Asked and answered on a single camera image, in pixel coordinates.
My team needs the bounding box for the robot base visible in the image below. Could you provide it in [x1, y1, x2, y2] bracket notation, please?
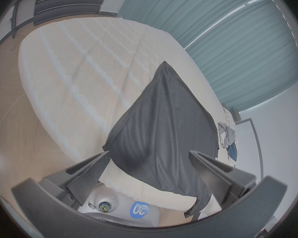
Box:
[77, 182, 162, 227]

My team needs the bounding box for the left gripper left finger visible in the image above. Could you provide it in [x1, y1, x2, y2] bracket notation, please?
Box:
[42, 151, 111, 209]

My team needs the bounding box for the pile of clothes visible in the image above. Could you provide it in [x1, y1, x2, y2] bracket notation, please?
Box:
[217, 122, 239, 162]

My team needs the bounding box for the black chest of drawers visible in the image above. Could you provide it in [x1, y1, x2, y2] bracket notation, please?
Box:
[33, 0, 110, 26]

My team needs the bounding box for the bed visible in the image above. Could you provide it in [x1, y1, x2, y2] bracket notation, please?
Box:
[17, 17, 264, 220]

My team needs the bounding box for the white printed pillow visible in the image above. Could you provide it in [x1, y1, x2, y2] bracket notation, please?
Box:
[222, 104, 237, 124]

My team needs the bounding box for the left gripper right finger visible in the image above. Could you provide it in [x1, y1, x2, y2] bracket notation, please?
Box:
[188, 150, 258, 210]

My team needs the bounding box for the black T-shirt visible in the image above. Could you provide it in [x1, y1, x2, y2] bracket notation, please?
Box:
[102, 60, 220, 219]

